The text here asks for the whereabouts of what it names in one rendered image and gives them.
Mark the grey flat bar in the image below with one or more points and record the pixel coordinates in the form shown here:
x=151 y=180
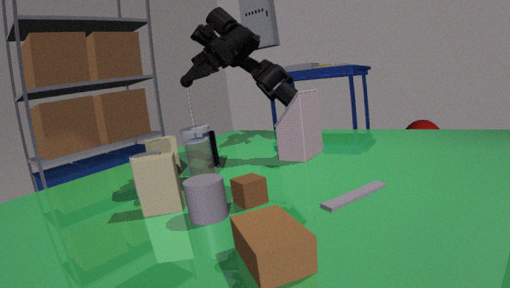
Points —
x=352 y=196

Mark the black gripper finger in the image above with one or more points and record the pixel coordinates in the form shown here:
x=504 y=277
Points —
x=204 y=67
x=195 y=62

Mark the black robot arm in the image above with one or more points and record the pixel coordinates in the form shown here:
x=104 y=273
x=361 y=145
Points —
x=266 y=74

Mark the beige rectangular block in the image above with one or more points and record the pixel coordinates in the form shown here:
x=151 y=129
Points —
x=158 y=184
x=165 y=144

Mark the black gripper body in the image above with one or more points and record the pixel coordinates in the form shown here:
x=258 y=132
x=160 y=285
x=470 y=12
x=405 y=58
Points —
x=222 y=51

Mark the white cylinder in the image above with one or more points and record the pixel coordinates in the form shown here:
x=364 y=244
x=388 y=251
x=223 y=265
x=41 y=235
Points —
x=134 y=157

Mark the grey cylinder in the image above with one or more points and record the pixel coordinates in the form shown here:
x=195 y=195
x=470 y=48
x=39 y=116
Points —
x=206 y=198

